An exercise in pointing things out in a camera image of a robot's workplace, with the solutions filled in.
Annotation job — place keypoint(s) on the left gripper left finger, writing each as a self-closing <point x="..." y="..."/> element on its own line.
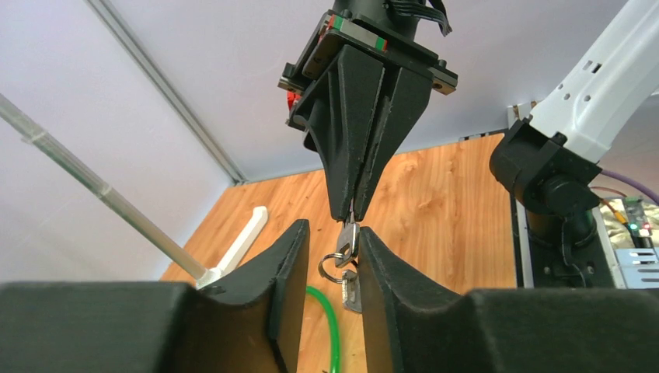
<point x="247" y="321"/>

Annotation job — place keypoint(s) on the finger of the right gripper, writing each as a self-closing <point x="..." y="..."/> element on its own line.
<point x="402" y="98"/>
<point x="338" y="111"/>

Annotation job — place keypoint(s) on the right circuit board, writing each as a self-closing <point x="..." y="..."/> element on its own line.
<point x="638" y="221"/>

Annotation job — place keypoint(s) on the white clothes rack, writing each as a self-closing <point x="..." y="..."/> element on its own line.
<point x="35" y="135"/>

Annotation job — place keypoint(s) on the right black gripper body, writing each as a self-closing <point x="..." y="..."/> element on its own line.
<point x="336" y="30"/>

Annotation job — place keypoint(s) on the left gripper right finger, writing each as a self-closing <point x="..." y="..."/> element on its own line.
<point x="413" y="324"/>

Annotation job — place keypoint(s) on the silver key pair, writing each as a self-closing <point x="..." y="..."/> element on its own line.
<point x="345" y="258"/>

